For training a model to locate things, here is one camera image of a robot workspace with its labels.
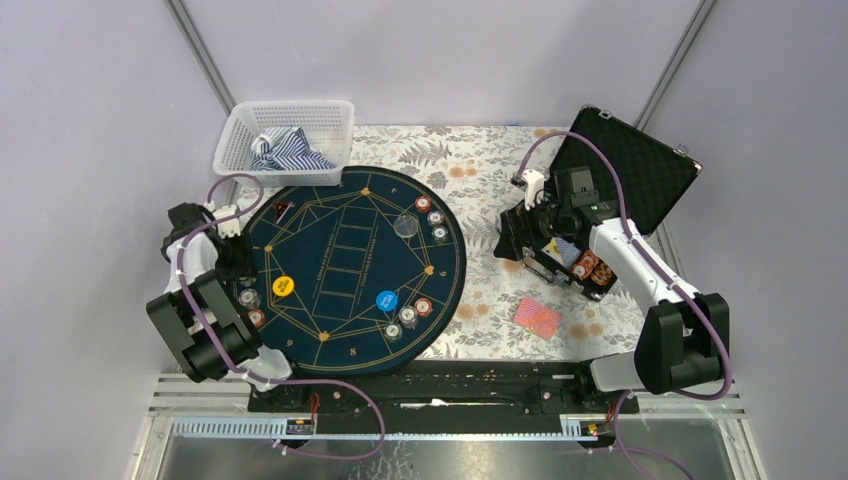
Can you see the blue small blind button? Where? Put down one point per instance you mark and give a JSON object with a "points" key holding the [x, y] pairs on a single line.
{"points": [[386, 301]]}

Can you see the floral tablecloth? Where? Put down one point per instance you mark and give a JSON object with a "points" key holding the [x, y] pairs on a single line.
{"points": [[470, 167]]}

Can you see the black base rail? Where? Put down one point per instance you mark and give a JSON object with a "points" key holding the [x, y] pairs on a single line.
{"points": [[440, 397]]}

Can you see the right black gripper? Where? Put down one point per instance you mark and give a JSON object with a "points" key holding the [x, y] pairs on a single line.
{"points": [[516, 221]]}

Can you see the blue yellow fifty chip stack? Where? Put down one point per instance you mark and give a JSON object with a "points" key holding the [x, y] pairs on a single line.
{"points": [[439, 234]]}

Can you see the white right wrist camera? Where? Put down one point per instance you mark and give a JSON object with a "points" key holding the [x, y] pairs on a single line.
{"points": [[532, 182]]}

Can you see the red chip row in case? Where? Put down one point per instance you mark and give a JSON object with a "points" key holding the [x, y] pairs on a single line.
{"points": [[583, 267]]}

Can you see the black aluminium chip case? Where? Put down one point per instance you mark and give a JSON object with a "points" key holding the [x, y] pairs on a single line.
{"points": [[654, 176]]}

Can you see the yellow big blind button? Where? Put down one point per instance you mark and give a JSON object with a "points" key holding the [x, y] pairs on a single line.
{"points": [[282, 286]]}

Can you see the clear dealer button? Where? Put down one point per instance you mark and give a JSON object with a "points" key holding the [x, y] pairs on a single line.
{"points": [[406, 226]]}

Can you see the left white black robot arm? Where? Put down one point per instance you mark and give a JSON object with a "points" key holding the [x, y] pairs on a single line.
{"points": [[206, 327]]}

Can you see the blue striped cloth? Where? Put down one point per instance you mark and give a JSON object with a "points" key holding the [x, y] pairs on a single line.
{"points": [[286, 149]]}

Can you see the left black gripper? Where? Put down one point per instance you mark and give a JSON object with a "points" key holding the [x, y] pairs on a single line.
{"points": [[243, 264]]}

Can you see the red playing card deck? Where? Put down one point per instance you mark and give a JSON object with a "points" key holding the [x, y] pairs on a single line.
{"points": [[537, 318]]}

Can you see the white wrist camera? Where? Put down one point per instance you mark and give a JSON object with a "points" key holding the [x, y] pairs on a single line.
{"points": [[227, 222], [532, 182]]}

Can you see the blue ten chip stack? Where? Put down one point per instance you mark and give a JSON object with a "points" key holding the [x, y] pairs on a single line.
{"points": [[408, 317]]}

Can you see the blue card deck in case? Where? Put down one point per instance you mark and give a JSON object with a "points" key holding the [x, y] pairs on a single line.
{"points": [[563, 251]]}

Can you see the orange black chip row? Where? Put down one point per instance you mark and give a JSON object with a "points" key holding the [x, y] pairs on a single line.
{"points": [[602, 276]]}

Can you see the red white chip stack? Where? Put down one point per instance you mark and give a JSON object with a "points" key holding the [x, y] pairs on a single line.
{"points": [[423, 307]]}

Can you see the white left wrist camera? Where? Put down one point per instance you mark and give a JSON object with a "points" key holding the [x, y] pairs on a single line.
{"points": [[227, 222]]}

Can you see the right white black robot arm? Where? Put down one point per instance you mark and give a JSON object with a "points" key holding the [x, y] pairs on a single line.
{"points": [[683, 346]]}

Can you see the round dark poker mat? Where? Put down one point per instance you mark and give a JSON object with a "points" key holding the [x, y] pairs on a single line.
{"points": [[338, 245]]}

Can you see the white plastic basket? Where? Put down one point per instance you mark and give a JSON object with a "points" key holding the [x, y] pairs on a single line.
{"points": [[328, 125]]}

